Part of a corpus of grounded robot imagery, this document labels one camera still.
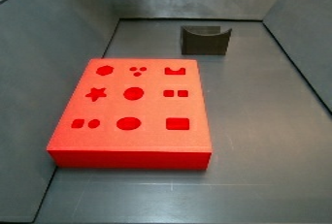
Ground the red shape sorter board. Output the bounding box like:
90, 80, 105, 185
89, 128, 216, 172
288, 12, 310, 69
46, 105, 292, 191
47, 58, 213, 170

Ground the black fixture block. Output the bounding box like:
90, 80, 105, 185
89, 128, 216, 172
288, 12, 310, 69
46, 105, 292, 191
181, 26, 232, 55

